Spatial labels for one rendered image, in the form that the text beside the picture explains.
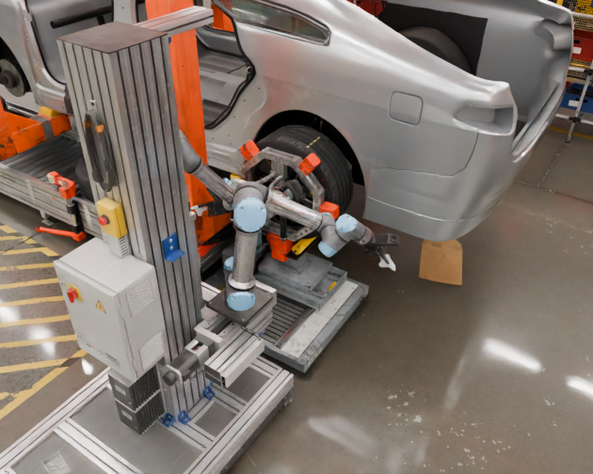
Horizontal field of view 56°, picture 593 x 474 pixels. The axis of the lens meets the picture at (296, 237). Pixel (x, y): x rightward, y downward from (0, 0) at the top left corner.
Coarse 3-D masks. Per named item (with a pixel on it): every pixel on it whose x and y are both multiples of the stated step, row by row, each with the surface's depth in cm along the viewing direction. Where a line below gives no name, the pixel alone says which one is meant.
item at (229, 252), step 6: (264, 240) 372; (228, 246) 360; (264, 246) 371; (222, 252) 356; (228, 252) 355; (258, 252) 366; (264, 252) 377; (222, 258) 359; (228, 258) 354; (258, 258) 371
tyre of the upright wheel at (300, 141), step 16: (288, 128) 326; (304, 128) 323; (256, 144) 325; (272, 144) 318; (288, 144) 311; (304, 144) 310; (320, 144) 315; (336, 160) 317; (320, 176) 310; (336, 176) 313; (336, 192) 313; (352, 192) 330
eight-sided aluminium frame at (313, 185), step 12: (264, 156) 314; (276, 156) 309; (288, 156) 310; (240, 168) 329; (312, 180) 311; (312, 192) 308; (324, 192) 311; (264, 228) 343; (276, 228) 340; (288, 228) 340
